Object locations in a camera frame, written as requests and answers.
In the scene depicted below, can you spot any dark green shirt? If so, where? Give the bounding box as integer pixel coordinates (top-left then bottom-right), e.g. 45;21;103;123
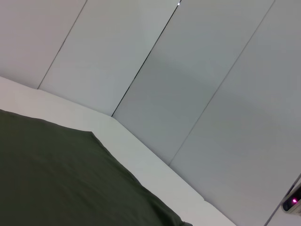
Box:
0;109;194;226

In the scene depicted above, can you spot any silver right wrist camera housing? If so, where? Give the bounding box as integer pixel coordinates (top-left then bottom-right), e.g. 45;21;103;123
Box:
281;181;301;214

